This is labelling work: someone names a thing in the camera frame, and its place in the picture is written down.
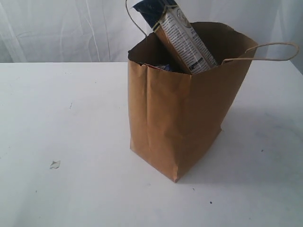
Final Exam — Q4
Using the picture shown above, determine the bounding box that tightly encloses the white curtain backdrop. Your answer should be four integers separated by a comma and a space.
0, 0, 303, 62

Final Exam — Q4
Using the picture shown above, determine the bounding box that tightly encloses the brown paper bag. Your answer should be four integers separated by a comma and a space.
128, 22, 259, 182

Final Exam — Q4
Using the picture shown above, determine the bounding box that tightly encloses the torn label scrap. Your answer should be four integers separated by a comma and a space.
50, 161, 61, 169

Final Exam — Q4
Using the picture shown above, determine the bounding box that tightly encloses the milk carton blue white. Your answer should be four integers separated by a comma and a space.
156, 64, 174, 72

